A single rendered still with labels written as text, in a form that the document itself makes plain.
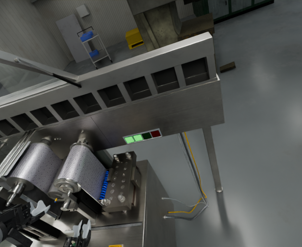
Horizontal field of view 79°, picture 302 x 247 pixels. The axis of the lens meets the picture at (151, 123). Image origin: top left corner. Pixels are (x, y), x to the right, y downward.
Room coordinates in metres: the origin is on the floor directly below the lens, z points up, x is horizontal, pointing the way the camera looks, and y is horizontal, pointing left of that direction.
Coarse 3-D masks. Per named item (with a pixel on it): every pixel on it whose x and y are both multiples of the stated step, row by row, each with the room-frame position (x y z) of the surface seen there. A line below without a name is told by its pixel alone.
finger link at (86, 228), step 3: (87, 222) 0.55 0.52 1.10; (90, 222) 0.55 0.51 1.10; (84, 225) 0.52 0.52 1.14; (87, 225) 0.53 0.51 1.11; (90, 225) 0.53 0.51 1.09; (84, 228) 0.51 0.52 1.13; (87, 228) 0.52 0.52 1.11; (90, 228) 0.52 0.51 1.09; (84, 231) 0.50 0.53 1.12; (87, 231) 0.51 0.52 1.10; (84, 234) 0.49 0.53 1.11; (87, 234) 0.49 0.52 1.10; (84, 237) 0.48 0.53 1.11
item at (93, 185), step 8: (96, 160) 0.90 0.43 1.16; (96, 168) 0.86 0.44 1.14; (104, 168) 0.91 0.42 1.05; (88, 176) 0.77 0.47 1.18; (96, 176) 0.82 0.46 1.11; (104, 176) 0.86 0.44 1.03; (88, 184) 0.74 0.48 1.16; (96, 184) 0.77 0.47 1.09; (88, 192) 0.70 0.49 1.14; (96, 192) 0.73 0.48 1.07; (96, 200) 0.70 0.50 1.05
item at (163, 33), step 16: (128, 0) 3.08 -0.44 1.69; (144, 0) 2.99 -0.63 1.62; (160, 0) 2.89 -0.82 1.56; (192, 0) 3.15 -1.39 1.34; (144, 16) 3.31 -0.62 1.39; (160, 16) 3.23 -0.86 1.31; (176, 16) 3.52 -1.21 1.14; (208, 16) 3.40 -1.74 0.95; (144, 32) 3.38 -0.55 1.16; (160, 32) 3.26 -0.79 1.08; (176, 32) 3.16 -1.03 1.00; (192, 32) 2.99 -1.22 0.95
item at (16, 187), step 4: (16, 184) 0.77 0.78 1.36; (20, 184) 0.77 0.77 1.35; (24, 184) 0.78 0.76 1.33; (12, 188) 0.75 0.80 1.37; (16, 188) 0.75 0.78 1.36; (20, 188) 0.75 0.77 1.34; (24, 188) 0.76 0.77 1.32; (8, 192) 0.74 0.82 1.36; (12, 192) 0.73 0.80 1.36; (16, 192) 0.73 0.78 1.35; (20, 192) 0.73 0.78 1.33; (20, 196) 0.73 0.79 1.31
